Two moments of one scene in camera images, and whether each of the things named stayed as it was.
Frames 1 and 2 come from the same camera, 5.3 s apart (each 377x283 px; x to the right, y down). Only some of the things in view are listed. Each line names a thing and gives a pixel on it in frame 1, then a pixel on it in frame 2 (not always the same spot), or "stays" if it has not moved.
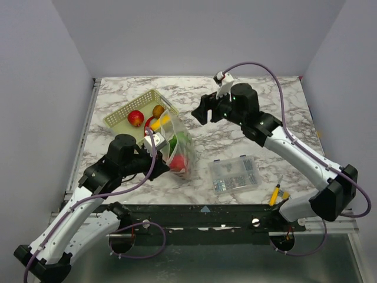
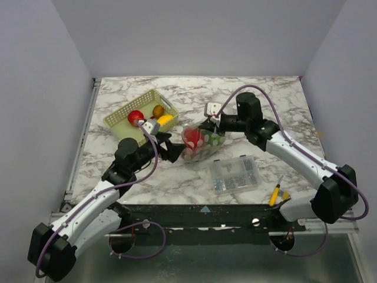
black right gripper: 212,105 to 211,124
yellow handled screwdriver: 274,194 stays
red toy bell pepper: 178,163 to 193,138
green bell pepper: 179,138 to 211,138
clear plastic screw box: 234,174 stays
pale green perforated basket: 118,121 stays
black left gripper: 159,167 to 173,150
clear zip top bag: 180,150 to 198,142
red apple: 136,117 stays
